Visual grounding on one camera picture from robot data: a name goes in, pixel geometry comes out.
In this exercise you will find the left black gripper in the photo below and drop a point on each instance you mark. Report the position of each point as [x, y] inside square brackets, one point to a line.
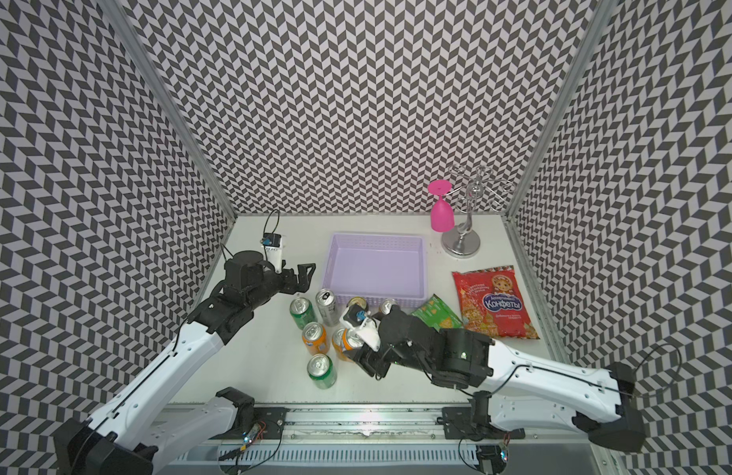
[304, 280]

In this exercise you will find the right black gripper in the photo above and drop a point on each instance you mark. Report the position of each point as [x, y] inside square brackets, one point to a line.
[371, 360]

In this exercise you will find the green Sprite can front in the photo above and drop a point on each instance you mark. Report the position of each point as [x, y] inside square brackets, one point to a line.
[302, 312]

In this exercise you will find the green sprite can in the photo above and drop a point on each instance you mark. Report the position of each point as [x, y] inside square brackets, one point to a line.
[302, 312]
[321, 371]

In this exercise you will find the white Monster can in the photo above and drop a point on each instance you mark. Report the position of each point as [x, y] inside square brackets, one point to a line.
[327, 306]

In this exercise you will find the orange Fanta can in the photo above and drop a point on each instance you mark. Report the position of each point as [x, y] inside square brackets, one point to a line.
[315, 338]
[346, 339]
[387, 306]

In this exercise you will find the green Sprite can back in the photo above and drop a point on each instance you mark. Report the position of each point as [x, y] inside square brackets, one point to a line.
[321, 371]

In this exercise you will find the green gold can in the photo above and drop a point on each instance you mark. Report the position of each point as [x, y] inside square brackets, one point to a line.
[358, 301]

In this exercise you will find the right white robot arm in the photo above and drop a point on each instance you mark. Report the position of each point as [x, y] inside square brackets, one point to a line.
[516, 390]

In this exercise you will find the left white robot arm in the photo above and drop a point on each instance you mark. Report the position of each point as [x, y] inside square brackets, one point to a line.
[119, 438]

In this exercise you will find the lilac plastic basket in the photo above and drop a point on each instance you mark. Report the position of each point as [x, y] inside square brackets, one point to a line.
[377, 267]

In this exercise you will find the green snack packet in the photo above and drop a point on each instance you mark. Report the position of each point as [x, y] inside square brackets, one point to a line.
[436, 314]

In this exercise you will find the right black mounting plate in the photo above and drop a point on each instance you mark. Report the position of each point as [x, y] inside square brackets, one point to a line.
[457, 423]

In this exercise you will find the black mounting plate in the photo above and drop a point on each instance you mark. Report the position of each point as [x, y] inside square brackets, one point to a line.
[265, 422]
[457, 423]

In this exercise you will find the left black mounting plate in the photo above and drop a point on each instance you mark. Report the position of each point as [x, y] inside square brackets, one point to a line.
[265, 422]

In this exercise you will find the red candy bag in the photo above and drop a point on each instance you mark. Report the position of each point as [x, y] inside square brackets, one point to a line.
[491, 303]

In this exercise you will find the chrome glass holder stand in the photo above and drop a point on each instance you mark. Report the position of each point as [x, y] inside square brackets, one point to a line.
[481, 189]

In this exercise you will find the pink plastic wine glass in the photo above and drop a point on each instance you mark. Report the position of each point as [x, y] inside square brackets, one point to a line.
[442, 216]

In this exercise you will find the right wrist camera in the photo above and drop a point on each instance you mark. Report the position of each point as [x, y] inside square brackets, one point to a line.
[367, 328]

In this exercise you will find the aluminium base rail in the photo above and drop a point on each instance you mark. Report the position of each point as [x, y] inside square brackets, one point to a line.
[387, 439]

